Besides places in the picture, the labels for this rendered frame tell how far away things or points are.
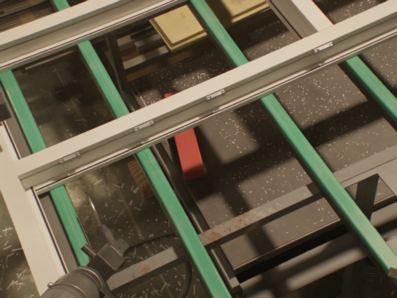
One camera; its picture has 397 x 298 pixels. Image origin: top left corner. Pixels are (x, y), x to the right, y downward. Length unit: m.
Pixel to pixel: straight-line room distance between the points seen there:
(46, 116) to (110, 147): 1.34
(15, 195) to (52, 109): 1.43
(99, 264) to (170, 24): 1.14
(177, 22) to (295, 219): 0.79
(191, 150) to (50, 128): 1.09
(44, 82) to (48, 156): 1.49
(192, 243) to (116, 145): 0.32
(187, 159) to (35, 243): 0.59
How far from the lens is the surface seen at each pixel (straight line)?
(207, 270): 1.50
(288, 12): 1.93
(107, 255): 1.35
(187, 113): 1.70
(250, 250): 1.83
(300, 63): 1.78
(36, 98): 3.07
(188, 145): 1.97
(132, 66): 2.23
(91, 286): 1.30
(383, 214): 1.94
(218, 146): 2.01
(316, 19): 1.84
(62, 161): 1.64
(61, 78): 3.11
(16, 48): 1.94
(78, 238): 1.59
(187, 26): 2.28
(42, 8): 2.94
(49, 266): 1.49
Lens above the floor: 2.20
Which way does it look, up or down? 53 degrees down
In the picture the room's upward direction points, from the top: 10 degrees counter-clockwise
